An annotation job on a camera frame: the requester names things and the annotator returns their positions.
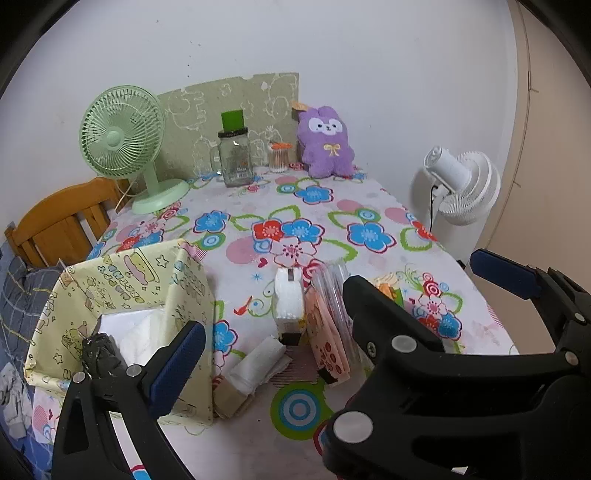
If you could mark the blue plaid bedding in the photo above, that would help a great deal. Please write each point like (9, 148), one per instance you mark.
(23, 295)

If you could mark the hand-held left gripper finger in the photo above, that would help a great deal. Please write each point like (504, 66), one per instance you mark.
(178, 369)

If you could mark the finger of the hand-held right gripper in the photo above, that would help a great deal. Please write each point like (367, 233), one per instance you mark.
(392, 323)
(508, 272)

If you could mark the clear plastic packet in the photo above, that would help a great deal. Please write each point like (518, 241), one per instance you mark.
(334, 286)

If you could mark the purple plush bunny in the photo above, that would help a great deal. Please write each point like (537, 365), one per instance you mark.
(325, 143)

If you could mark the dark crumpled cloth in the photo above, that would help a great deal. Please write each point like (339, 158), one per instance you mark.
(101, 355)

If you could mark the cotton swab jar orange lid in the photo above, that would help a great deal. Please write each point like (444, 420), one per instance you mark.
(279, 159)

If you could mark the pink patterned tissue packet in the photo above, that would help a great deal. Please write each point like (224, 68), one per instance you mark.
(325, 341)

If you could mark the beige cloth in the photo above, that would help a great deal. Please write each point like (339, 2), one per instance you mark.
(231, 399)

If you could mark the floral tablecloth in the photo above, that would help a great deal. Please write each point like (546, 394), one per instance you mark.
(323, 207)

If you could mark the white tissue pack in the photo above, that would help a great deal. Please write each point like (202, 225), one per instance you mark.
(288, 300)

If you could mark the white cloth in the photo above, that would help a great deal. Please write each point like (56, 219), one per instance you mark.
(261, 364)

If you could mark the small brown box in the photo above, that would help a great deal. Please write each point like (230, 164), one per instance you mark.
(298, 108)

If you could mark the yellow patterned storage box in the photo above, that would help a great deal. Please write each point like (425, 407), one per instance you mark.
(134, 277)

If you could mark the white floor fan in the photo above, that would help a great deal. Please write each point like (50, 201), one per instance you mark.
(464, 184)

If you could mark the green desk fan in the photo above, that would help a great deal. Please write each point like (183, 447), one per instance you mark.
(122, 138)

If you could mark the glass jar mug green top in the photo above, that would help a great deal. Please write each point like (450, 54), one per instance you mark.
(235, 159)

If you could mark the wooden chair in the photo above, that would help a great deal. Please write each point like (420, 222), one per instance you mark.
(60, 217)

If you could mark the green patterned cardboard sheet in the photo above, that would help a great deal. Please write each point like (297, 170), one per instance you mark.
(198, 120)

